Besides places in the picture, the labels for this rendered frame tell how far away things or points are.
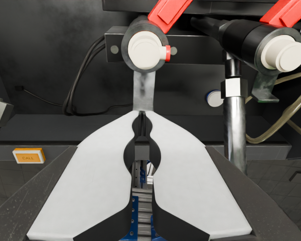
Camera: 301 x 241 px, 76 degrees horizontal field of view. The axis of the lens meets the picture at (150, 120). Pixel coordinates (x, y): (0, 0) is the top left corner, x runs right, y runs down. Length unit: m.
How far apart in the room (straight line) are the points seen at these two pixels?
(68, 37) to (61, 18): 0.03
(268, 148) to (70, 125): 0.43
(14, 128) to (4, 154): 0.06
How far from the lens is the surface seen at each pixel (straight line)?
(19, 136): 0.48
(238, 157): 0.18
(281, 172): 2.26
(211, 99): 0.48
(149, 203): 0.87
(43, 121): 0.51
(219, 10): 0.28
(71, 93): 0.27
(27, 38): 0.48
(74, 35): 0.44
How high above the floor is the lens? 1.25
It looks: 58 degrees down
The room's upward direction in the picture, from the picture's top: 176 degrees clockwise
